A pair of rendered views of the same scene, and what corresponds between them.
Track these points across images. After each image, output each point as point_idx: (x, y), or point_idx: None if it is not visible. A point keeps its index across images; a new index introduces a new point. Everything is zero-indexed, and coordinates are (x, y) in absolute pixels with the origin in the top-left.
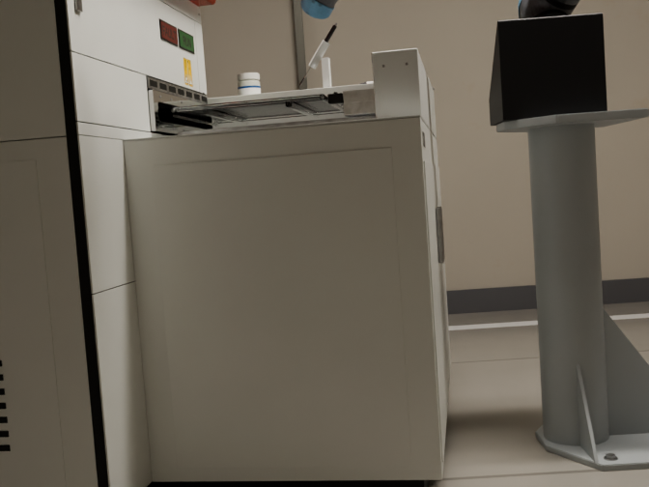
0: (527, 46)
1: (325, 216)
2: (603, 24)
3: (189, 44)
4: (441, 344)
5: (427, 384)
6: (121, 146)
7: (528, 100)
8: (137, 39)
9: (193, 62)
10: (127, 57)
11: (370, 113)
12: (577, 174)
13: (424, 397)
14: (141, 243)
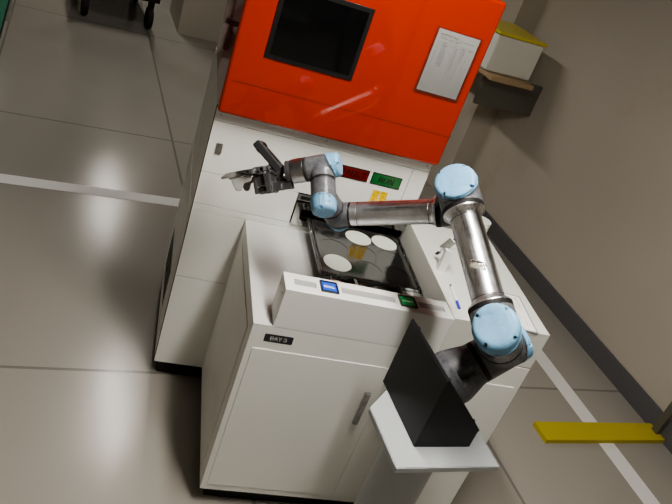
0: (412, 352)
1: (235, 329)
2: (443, 389)
3: (390, 183)
4: (303, 455)
5: (212, 444)
6: (241, 221)
7: (395, 386)
8: None
9: (394, 194)
10: None
11: None
12: (385, 459)
13: (210, 448)
14: (231, 270)
